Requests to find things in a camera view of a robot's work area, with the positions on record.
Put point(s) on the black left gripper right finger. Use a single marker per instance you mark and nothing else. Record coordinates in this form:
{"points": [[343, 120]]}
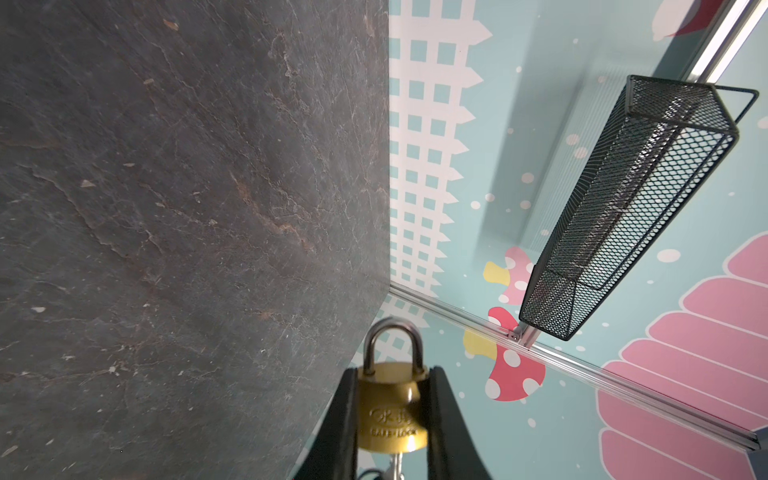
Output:
{"points": [[451, 453]]}

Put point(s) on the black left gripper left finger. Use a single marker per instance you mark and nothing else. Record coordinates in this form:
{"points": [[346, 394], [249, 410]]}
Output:
{"points": [[333, 455]]}

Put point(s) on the brass padlock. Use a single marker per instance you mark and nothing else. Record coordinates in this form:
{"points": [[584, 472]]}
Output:
{"points": [[391, 418]]}

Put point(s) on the small key with ring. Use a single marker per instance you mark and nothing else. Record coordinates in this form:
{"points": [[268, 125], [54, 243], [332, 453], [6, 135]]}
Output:
{"points": [[395, 469]]}

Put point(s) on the black mesh wall basket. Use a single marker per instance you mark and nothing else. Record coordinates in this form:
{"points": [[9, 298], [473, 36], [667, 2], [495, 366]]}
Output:
{"points": [[661, 142]]}

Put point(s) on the aluminium frame profile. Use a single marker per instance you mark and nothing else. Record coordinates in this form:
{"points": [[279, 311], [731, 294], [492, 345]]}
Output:
{"points": [[735, 21]]}

